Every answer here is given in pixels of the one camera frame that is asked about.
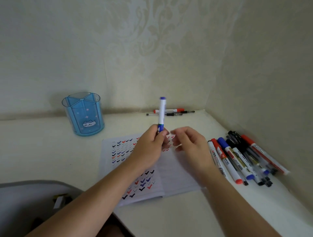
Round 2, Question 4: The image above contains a person's left hand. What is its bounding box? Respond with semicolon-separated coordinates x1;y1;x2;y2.
132;123;170;170

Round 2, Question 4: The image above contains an open notebook with check marks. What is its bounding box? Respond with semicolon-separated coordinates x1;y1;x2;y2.
98;133;204;208

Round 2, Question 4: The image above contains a person's right forearm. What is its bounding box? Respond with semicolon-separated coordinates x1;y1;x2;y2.
196;168;282;237

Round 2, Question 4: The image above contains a person's right hand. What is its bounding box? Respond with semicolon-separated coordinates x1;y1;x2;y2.
170;126;217;178

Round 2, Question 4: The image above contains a red capped white marker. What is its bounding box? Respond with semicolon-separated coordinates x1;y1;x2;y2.
154;108;185;114

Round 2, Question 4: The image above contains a pile of markers and pens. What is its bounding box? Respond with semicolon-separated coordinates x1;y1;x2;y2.
207;131;291;188

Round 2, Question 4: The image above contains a blue white whiteboard marker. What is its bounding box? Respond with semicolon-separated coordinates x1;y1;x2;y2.
157;97;167;133

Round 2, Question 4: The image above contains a white paper tag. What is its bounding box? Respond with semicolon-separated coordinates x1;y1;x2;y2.
53;194;69;209

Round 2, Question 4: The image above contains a person's left forearm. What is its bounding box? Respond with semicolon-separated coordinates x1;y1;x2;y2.
24;156;153;237

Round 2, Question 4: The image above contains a blue transparent pen holder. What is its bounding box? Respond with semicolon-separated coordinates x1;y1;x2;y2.
62;92;105;136

